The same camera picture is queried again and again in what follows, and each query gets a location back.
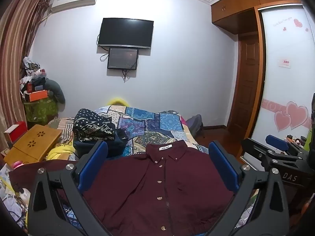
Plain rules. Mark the small black wall monitor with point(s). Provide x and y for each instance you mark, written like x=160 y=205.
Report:
x=122 y=58

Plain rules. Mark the wooden door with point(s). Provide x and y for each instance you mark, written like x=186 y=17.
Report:
x=247 y=83

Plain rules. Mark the red box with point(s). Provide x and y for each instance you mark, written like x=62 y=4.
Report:
x=17 y=131

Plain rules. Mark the colourful patchwork blanket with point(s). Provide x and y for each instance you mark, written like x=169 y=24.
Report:
x=152 y=123

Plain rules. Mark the yellow round object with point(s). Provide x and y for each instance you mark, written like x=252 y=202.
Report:
x=118 y=102

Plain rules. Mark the pile of clutter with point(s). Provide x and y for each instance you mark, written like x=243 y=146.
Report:
x=32 y=73

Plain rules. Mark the green patterned cloth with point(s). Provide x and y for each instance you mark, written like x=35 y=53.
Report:
x=40 y=111

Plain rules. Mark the striped bed sheet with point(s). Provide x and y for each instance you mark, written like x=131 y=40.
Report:
x=65 y=127

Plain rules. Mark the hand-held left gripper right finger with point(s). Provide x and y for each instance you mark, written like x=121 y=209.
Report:
x=222 y=168

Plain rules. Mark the dark patterned folded garment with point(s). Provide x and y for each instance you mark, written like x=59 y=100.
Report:
x=91 y=124

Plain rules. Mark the wooden overhead cabinet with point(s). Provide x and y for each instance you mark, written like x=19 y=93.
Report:
x=236 y=7

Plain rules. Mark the maroon button-up shirt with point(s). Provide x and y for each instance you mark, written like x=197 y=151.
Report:
x=147 y=189

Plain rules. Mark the black wall television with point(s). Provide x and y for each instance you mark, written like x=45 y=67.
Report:
x=125 y=32

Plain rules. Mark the white plastic bottle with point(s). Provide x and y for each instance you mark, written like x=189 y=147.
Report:
x=25 y=194

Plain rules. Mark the grey backpack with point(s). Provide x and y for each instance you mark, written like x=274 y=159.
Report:
x=194 y=124

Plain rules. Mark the yellow garment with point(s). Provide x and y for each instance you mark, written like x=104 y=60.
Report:
x=59 y=152

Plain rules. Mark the orange box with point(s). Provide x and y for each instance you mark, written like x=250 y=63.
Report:
x=37 y=95

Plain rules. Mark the navy blue folded garment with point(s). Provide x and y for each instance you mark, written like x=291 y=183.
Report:
x=115 y=147

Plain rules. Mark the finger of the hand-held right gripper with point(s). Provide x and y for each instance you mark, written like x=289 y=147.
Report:
x=278 y=142
x=256 y=152

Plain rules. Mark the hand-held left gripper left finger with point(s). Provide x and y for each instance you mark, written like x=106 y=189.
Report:
x=94 y=170

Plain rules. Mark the striped brown curtain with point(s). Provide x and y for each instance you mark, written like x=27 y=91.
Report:
x=14 y=54

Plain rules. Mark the wooden folding lap table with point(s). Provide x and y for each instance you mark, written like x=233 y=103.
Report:
x=32 y=142

